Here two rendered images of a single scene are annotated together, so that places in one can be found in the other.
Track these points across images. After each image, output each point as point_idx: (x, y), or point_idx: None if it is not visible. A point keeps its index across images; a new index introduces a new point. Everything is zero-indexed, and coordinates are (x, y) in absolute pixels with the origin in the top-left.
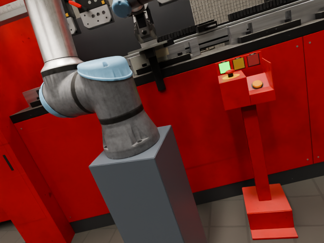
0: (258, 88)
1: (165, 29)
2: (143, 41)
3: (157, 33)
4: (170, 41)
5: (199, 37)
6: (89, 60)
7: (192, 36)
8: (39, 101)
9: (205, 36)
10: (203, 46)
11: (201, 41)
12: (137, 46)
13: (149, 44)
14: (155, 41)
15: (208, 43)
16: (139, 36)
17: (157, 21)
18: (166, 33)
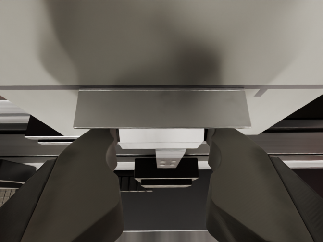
0: None
1: (127, 205)
2: (214, 141)
3: (145, 200)
4: (43, 126)
5: (21, 150)
6: (315, 188)
7: (40, 157)
8: None
9: (6, 147)
10: (22, 123)
11: (20, 137)
12: (198, 186)
13: (157, 100)
14: (91, 109)
15: (7, 127)
16: (271, 209)
17: (138, 227)
18: (128, 195)
